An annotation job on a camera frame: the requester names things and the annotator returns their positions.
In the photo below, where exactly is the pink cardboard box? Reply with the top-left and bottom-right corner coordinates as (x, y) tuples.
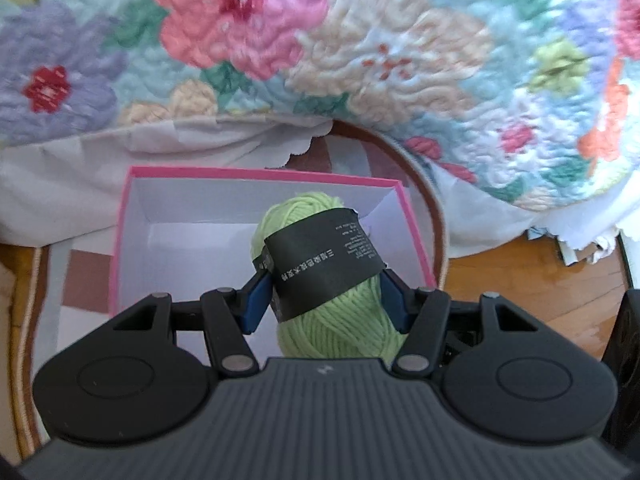
(107, 166), (438, 318)

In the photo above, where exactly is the green yarn ball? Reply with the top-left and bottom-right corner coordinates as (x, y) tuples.
(248, 191), (416, 361)

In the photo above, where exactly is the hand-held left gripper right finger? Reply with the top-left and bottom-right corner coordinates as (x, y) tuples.
(380, 267), (541, 378)

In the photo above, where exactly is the striped checked rug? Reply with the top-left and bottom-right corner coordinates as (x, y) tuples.
(10, 120), (448, 461)

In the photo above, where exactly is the floral quilt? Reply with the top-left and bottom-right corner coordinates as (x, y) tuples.
(0, 0), (640, 211)

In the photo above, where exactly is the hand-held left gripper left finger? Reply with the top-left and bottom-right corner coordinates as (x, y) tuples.
(112, 270), (276, 377)

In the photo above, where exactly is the pile of papers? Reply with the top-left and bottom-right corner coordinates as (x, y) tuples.
(530, 227), (621, 266)

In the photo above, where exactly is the white board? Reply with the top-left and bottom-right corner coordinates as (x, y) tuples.
(617, 230), (640, 291)

